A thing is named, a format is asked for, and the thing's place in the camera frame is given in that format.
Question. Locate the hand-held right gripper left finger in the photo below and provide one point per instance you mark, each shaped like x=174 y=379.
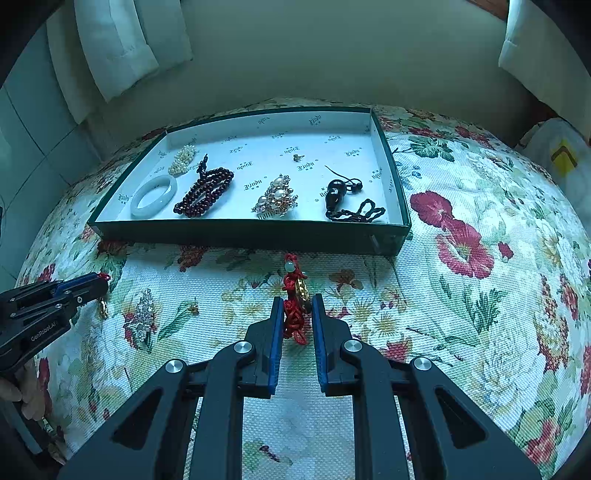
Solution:
x=274 y=350

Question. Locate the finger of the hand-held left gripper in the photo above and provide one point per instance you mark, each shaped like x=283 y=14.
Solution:
x=74 y=284
x=87 y=293

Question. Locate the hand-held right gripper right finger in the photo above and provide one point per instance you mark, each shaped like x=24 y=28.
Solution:
x=319 y=350

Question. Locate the small red knot gold charm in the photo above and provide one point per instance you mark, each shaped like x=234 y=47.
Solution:
x=103 y=308

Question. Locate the red knot gold coin charm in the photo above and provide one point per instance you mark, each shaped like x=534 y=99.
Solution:
x=293 y=318

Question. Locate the white jade bangle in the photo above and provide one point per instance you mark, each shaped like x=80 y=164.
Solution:
x=138 y=205

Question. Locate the gold pearl brooch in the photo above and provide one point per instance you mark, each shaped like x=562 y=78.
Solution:
x=277 y=196

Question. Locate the green cardboard box tray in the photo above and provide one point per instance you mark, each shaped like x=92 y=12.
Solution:
x=240 y=138

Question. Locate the person's left hand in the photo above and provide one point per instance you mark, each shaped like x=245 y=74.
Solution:
x=30 y=404

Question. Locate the silver crystal brooch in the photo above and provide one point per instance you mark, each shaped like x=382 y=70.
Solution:
x=141 y=316

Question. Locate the pale wardrobe door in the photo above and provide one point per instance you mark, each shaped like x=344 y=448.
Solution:
x=32 y=152

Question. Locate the pale curtain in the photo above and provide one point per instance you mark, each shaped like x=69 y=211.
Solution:
x=120 y=41
x=540 y=46

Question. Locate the white yellow patterned bedsheet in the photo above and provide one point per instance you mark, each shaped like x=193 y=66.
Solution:
x=549 y=143

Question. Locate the wooden window sill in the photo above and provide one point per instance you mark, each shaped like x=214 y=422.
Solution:
x=489 y=7

